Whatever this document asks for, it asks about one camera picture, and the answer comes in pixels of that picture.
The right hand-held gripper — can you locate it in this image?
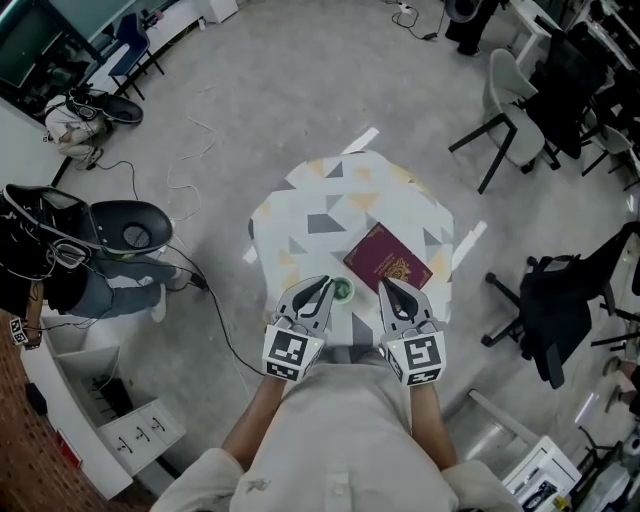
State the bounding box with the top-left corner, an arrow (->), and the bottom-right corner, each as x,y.
378,279 -> 447,387

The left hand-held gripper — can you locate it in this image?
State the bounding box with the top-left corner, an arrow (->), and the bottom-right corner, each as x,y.
262,275 -> 335,384

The green paper cup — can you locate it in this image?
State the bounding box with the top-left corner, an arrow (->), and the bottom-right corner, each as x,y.
329,276 -> 356,305

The person's left forearm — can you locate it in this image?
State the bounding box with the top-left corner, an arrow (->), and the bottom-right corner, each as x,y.
219,374 -> 291,471

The person's right forearm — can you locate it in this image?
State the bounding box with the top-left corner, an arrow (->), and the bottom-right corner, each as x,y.
409,382 -> 459,471

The maroon hardcover book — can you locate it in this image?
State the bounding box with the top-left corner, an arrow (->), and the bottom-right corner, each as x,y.
342,221 -> 434,294

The person's light shirt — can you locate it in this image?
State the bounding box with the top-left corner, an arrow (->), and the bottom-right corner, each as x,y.
149,349 -> 524,512

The black office chair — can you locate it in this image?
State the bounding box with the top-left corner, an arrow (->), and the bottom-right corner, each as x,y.
524,22 -> 609,161
480,222 -> 640,391

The white table with black lines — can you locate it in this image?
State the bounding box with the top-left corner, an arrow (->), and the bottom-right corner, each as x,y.
502,434 -> 584,512

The grey chair with black legs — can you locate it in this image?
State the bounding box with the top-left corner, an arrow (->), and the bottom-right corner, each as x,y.
582,109 -> 640,177
448,48 -> 546,195

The white drawer cabinet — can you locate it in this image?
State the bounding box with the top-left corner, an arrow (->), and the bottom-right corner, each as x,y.
39,304 -> 187,501

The red book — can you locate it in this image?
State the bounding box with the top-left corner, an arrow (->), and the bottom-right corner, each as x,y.
54,432 -> 84,470

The small black box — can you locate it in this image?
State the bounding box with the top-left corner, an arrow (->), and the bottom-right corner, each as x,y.
24,382 -> 49,416

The white desk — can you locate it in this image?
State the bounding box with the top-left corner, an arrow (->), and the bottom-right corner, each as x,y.
507,0 -> 566,76

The blue chair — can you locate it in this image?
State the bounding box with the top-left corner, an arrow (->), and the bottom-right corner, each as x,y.
108,12 -> 165,100

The black framed window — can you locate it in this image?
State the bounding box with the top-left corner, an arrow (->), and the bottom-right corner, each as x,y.
0,0 -> 109,90

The black floor cable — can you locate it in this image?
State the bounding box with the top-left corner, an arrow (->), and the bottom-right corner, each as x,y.
164,234 -> 266,376

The white floor cable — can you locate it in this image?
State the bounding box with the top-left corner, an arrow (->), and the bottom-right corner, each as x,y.
167,84 -> 219,221

